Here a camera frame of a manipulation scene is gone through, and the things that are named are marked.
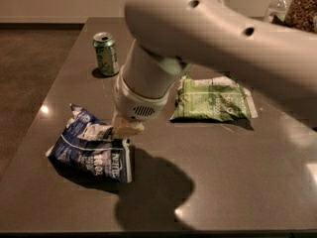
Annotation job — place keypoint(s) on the green jalapeno chip bag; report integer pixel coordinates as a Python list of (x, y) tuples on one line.
[(220, 99)]

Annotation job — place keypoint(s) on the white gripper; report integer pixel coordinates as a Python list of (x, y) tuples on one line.
[(134, 102)]

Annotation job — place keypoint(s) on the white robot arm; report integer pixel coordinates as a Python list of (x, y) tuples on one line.
[(172, 35)]

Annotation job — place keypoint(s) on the jar of brown snacks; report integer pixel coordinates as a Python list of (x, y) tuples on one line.
[(302, 15)]

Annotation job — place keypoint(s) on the clear plastic water bottle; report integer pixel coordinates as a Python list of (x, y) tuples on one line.
[(276, 8)]

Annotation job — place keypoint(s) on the green soda can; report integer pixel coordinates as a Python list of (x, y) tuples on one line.
[(105, 49)]

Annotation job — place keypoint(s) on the blue chip bag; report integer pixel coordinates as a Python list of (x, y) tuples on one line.
[(87, 143)]

